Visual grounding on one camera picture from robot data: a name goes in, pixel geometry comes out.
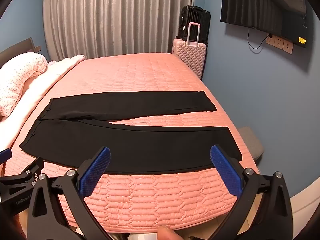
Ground pink suitcase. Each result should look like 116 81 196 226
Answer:
172 22 208 80

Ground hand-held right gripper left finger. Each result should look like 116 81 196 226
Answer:
27 147 112 240

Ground black pants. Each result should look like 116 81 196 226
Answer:
19 91 243 175

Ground grey headboard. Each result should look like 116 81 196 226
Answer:
0 37 42 68

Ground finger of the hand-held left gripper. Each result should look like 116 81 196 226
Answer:
0 148 13 166
0 157 45 201

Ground person's right hand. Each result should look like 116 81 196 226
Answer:
156 226 183 240

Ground grey pleated curtain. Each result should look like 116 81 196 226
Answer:
43 0 195 62

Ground black suitcase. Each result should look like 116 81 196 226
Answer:
176 5 211 44

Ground pink quilted bed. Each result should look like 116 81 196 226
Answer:
0 52 260 233

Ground pale pink blanket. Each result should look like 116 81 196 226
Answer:
0 54 86 153

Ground black power cable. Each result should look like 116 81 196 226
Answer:
247 26 270 50

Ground grey stool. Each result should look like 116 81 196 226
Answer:
236 126 264 167

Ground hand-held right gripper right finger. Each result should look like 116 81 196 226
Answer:
207 144 293 240

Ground beige wall socket strip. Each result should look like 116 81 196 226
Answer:
265 34 293 54

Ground wall-mounted television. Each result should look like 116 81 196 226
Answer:
220 0 308 48

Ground floral white pillow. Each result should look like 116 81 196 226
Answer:
0 52 48 117

